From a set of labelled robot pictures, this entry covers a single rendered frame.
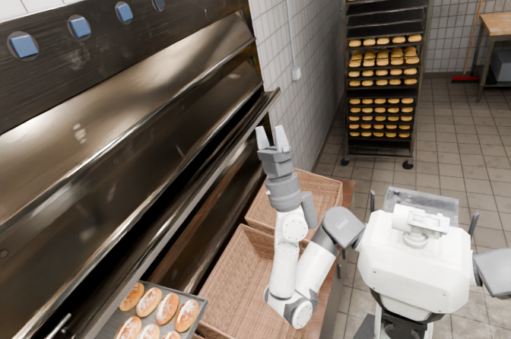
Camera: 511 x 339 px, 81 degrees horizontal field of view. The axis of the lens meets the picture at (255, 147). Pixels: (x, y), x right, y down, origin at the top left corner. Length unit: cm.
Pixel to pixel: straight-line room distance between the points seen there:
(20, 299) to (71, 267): 12
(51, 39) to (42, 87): 12
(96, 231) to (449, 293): 98
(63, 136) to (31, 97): 13
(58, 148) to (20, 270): 31
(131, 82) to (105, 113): 15
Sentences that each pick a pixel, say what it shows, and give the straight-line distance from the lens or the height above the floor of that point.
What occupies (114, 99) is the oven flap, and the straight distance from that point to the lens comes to 106.
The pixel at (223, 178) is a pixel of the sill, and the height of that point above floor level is 118.
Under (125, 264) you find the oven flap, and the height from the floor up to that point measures 140.
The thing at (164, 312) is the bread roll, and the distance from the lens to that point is 113.
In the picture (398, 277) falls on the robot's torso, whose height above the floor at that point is 135.
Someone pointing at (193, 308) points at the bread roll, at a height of 122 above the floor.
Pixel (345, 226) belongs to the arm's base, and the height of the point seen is 140.
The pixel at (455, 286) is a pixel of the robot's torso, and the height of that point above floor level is 137.
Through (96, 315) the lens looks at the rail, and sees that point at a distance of 98.
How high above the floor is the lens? 213
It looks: 33 degrees down
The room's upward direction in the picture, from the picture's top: 12 degrees counter-clockwise
